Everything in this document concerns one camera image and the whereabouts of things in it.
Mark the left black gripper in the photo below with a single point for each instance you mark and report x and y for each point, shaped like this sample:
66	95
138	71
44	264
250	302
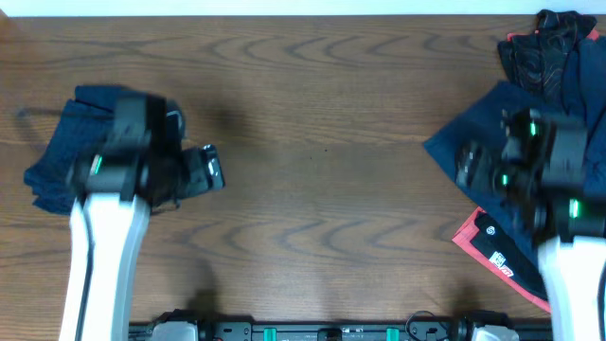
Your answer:
137	114

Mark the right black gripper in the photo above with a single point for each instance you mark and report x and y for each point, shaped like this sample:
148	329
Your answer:
479	161

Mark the navy blue shorts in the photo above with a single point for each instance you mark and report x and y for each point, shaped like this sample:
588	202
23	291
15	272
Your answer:
66	151

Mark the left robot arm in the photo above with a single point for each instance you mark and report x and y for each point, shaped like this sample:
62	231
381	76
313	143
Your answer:
106	237

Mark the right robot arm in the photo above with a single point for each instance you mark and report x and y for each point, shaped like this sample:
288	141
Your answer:
541	170

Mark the black patterned garment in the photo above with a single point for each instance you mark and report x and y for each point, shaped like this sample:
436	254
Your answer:
536	61

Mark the navy blue garment pile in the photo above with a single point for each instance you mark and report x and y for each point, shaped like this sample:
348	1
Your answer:
583	95

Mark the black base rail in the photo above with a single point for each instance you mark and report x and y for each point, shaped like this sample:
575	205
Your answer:
420	326

